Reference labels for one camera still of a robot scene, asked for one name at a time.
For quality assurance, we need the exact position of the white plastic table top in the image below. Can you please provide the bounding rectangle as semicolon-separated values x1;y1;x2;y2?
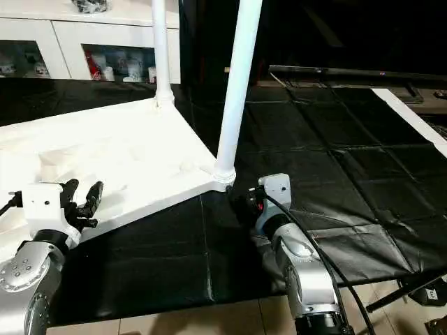
0;96;237;265

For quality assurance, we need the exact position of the white plastic table leg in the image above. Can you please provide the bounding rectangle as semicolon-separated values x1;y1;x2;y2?
150;0;176;107
212;0;264;185

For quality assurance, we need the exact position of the black work mat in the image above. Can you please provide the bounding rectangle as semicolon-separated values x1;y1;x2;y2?
0;75;447;327

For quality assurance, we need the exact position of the red bottle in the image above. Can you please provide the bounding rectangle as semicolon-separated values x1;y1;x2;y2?
87;57;101;82

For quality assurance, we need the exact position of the white cabinet with glass doors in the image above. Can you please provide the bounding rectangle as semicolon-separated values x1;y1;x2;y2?
0;0;182;85

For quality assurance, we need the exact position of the black flat bar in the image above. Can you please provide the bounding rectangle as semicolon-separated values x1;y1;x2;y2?
269;65;447;82

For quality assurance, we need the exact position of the white board strip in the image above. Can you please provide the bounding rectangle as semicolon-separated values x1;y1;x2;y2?
372;87;447;158

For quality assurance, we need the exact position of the black bundle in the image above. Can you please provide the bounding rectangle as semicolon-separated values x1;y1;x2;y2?
73;0;110;14

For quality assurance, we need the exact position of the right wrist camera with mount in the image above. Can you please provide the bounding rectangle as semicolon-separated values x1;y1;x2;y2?
258;173;293;214

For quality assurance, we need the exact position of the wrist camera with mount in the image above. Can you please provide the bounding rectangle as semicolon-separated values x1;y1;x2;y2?
258;173;293;214
19;181;82;248

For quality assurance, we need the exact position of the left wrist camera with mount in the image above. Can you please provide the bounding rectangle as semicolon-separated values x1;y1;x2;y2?
19;181;82;248

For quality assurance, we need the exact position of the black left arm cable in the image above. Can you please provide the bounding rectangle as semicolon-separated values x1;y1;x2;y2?
0;194;23;216

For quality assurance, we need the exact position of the black metal frame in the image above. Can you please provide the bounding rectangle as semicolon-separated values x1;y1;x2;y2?
366;267;447;313

